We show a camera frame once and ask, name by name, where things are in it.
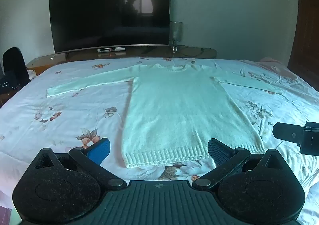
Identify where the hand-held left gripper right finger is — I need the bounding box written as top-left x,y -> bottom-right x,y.
192,138 -> 289,191

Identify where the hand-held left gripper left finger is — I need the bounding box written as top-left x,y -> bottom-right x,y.
31,138 -> 127,191

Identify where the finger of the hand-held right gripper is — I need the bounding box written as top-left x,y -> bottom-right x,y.
272,122 -> 305,145

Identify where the white knit sweater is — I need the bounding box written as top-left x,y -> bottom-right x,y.
47,63 -> 285,169

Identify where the floral bed sheet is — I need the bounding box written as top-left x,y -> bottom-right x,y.
0,56 -> 319,225

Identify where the brown wooden door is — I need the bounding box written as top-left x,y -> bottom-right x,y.
287,0 -> 319,86

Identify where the wooden television stand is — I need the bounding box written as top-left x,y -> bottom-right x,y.
26,45 -> 217,76

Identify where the black chair with bag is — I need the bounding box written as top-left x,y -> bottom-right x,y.
0,47 -> 31,96

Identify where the glass table lamp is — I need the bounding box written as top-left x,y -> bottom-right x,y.
169,21 -> 183,53

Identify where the curved black television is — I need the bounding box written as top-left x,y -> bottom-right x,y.
48,0 -> 172,54

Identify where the black cable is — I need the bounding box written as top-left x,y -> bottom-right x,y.
179,46 -> 213,57

